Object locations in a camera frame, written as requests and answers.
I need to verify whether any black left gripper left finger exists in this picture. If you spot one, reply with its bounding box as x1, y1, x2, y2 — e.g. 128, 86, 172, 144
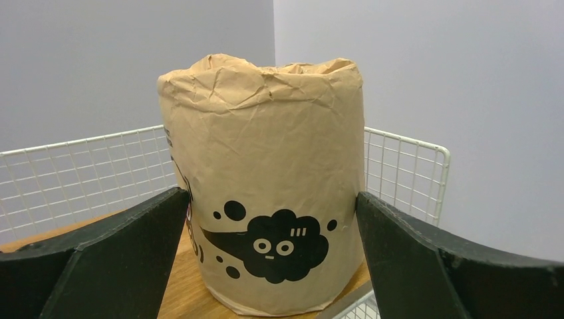
1, 187, 190, 318

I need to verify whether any white wire wooden shelf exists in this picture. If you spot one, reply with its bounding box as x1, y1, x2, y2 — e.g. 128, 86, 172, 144
1, 126, 451, 318

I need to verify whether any brown paper roll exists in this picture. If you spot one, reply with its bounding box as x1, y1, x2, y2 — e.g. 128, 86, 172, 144
156, 54, 365, 316

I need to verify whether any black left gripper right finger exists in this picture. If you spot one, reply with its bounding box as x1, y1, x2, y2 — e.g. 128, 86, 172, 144
356, 192, 563, 318

